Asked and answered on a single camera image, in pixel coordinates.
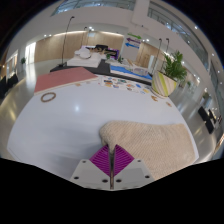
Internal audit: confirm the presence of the large white architectural model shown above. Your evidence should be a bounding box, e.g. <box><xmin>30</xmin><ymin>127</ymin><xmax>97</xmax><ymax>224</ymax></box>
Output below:
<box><xmin>67</xmin><ymin>45</ymin><xmax>103</xmax><ymax>68</ymax></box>

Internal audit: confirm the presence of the group of black chairs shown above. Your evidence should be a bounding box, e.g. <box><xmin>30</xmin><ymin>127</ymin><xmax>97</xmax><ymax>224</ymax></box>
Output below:
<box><xmin>198</xmin><ymin>105</ymin><xmax>218</xmax><ymax>135</ymax></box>
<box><xmin>0</xmin><ymin>73</ymin><xmax>20</xmax><ymax>98</ymax></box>

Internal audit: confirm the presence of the green arrow sign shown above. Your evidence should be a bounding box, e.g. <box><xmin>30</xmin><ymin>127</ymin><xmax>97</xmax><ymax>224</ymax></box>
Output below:
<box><xmin>127</xmin><ymin>32</ymin><xmax>142</xmax><ymax>40</ymax></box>

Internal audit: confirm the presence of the beige towel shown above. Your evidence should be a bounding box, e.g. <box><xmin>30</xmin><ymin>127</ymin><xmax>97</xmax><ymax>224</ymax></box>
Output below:
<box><xmin>99</xmin><ymin>120</ymin><xmax>196</xmax><ymax>181</ymax></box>

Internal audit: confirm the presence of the sheet of colourful stickers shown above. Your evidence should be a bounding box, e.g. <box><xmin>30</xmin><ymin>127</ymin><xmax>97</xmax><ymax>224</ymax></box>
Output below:
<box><xmin>101</xmin><ymin>75</ymin><xmax>152</xmax><ymax>95</ymax></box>

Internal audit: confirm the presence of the small white model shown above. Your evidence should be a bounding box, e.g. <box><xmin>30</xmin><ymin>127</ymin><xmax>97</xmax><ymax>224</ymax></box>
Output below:
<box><xmin>128</xmin><ymin>60</ymin><xmax>150</xmax><ymax>76</ymax></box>

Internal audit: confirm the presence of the tall black floor stand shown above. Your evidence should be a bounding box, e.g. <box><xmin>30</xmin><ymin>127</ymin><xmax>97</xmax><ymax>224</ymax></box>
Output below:
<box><xmin>59</xmin><ymin>15</ymin><xmax>76</xmax><ymax>67</ymax></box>

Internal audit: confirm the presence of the blue board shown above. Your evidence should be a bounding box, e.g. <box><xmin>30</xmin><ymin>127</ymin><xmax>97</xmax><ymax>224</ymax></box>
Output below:
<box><xmin>109</xmin><ymin>64</ymin><xmax>154</xmax><ymax>81</ymax></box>

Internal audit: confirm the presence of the potted plant in striped pot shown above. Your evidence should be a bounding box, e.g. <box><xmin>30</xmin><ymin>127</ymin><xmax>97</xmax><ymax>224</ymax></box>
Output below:
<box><xmin>151</xmin><ymin>50</ymin><xmax>189</xmax><ymax>99</ymax></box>

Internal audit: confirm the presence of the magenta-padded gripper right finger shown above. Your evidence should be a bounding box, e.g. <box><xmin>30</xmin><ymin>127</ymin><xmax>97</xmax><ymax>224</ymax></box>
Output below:
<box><xmin>112</xmin><ymin>143</ymin><xmax>156</xmax><ymax>191</ymax></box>

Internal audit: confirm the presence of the blue arrow sign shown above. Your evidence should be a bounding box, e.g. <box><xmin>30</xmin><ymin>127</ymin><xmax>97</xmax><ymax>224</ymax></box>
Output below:
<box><xmin>125</xmin><ymin>42</ymin><xmax>140</xmax><ymax>50</ymax></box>

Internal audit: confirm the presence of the purple arrow sign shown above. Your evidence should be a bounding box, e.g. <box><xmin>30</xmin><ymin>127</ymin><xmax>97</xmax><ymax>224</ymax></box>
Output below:
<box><xmin>126</xmin><ymin>37</ymin><xmax>142</xmax><ymax>45</ymax></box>

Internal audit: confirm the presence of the red flat board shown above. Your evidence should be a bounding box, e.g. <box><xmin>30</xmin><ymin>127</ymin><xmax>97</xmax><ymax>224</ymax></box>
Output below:
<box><xmin>33</xmin><ymin>66</ymin><xmax>100</xmax><ymax>95</ymax></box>

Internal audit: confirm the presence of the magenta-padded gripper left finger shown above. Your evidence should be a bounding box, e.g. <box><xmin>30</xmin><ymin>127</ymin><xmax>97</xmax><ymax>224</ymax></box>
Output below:
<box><xmin>69</xmin><ymin>143</ymin><xmax>112</xmax><ymax>191</ymax></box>

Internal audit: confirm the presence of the wooden ring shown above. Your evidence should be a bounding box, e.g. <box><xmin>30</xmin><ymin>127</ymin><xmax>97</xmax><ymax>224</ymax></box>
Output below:
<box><xmin>40</xmin><ymin>92</ymin><xmax>57</xmax><ymax>103</ymax></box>

